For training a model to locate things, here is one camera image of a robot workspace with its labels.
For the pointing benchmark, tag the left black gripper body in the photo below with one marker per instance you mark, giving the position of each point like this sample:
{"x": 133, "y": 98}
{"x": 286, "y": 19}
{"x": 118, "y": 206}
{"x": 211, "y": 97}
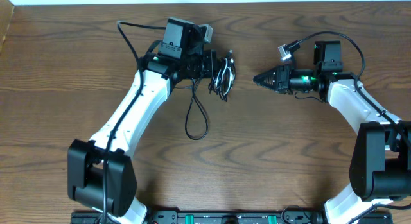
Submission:
{"x": 198, "y": 66}

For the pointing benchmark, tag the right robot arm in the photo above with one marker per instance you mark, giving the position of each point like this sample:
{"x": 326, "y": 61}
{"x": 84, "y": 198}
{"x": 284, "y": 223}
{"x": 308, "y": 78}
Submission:
{"x": 379, "y": 172}

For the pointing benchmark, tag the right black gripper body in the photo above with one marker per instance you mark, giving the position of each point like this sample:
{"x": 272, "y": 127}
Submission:
{"x": 295, "y": 79}

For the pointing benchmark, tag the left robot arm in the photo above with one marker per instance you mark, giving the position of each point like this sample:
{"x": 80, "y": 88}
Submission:
{"x": 100, "y": 174}

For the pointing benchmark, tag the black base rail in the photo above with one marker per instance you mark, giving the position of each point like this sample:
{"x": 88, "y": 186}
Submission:
{"x": 174, "y": 217}

